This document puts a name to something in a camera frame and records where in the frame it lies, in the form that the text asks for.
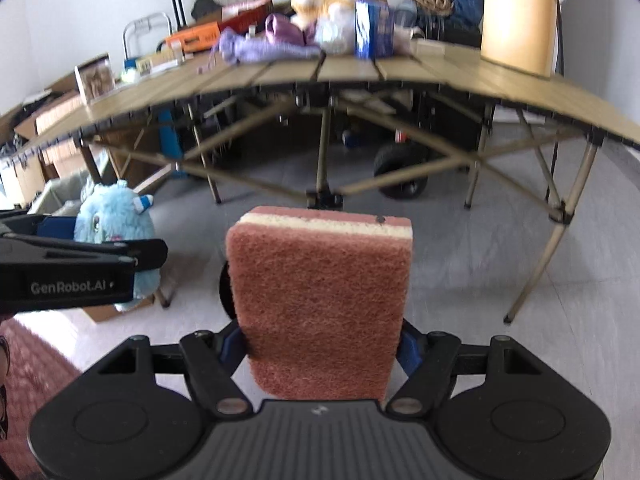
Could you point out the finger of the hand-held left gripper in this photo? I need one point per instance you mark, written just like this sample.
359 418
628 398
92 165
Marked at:
142 252
57 226

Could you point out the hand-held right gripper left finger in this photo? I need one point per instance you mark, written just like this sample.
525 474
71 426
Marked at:
231 350

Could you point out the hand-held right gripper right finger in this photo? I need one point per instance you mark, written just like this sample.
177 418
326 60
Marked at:
407 352

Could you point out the blue furry monster plush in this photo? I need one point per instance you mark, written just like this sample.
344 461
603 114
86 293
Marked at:
107 215

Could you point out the pink scouring sponge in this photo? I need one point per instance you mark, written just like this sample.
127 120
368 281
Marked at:
320 300

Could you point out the orange and white plush toy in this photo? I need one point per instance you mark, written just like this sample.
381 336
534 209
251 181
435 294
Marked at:
312 2

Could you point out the brown cardboard boxes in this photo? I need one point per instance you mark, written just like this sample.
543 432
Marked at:
45 120

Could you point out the red patterned rug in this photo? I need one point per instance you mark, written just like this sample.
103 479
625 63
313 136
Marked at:
35 390

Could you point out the clear snack container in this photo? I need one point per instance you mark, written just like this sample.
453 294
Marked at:
95 80

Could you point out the green and white tube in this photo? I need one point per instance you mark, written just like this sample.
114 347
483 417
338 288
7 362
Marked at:
131 75

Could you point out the black cart wheel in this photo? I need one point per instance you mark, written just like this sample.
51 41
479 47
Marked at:
400 170

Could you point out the tan packet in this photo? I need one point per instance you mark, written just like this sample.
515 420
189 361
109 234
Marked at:
155 62

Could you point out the tan slatted folding table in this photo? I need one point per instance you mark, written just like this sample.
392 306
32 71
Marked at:
324 130

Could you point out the orange cardboard box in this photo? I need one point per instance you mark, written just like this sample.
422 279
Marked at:
192 37

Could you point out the lavender fuzzy scrunchie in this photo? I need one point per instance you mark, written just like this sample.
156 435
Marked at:
260 51

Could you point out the black cap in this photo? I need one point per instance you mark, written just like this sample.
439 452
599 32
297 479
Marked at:
204 6

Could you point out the purple fluffy scrunchie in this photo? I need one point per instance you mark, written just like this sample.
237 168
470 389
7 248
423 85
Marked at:
282 30

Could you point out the white flat box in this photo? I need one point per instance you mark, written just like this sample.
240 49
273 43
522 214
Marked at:
245 7

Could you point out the blue and white carton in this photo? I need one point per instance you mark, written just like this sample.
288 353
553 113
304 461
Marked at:
372 30

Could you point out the black luggage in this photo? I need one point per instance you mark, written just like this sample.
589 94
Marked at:
450 27

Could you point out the grey bottle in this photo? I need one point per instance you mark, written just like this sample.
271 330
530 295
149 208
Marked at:
406 14

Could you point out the cream thermos jug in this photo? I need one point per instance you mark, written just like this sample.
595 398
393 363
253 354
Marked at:
517 15

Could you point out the chrome tube frame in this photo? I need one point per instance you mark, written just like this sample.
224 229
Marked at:
147 22

